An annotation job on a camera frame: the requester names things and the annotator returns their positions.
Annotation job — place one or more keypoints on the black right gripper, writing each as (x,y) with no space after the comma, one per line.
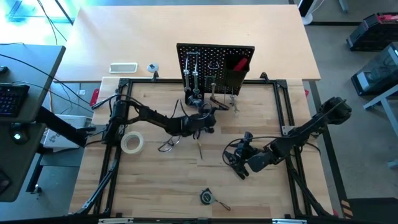
(255,161)

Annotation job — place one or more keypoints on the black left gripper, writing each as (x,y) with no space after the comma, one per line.
(199,124)

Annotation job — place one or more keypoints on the silver combination wrench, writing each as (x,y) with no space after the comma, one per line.
(195,77)
(232,101)
(186,76)
(213,90)

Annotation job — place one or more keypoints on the red utility knife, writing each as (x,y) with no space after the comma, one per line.
(241,64)

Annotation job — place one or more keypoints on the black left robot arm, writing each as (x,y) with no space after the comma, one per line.
(149,115)

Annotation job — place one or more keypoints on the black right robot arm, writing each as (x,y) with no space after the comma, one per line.
(298,137)

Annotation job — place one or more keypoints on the long double prong peg hook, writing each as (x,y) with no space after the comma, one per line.
(224,96)

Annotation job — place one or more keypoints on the double prong metal peg hook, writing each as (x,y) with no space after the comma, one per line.
(192,53)

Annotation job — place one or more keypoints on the black pegboard socket shelf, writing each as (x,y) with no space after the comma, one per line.
(188,101)

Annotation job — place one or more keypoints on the black plastic pegboard bin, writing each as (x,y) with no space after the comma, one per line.
(231,81)

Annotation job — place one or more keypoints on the black grey tape measure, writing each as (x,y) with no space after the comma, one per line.
(206,197)

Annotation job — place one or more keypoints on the black metal pegboard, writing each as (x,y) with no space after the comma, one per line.
(217,49)

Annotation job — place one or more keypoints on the white masking tape roll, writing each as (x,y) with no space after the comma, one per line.
(123,142)

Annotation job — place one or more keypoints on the light wooden table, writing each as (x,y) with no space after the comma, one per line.
(186,25)

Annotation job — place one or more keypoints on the white rectangular tray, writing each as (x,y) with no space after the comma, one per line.
(123,68)

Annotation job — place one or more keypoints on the silver aluminium extrusion bar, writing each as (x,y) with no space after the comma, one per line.
(115,221)

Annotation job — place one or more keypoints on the white round stand base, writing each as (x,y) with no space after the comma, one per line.
(306,18)

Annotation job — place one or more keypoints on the white box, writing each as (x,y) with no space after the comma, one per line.
(59,138)

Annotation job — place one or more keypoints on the grey metal table legs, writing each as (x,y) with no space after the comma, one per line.
(390,118)

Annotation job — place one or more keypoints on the black box with clear lid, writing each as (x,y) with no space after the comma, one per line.
(376,74)

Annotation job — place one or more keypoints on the black crate with red lid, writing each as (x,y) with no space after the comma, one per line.
(370,34)

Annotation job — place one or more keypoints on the dark grey desk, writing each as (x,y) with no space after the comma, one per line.
(31,68)

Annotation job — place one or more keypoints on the black computer mouse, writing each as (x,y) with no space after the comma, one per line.
(18,135)

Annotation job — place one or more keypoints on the black keyboard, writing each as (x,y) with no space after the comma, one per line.
(12,99)

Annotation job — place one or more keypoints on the clear safety glasses black frame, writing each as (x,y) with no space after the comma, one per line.
(164,147)

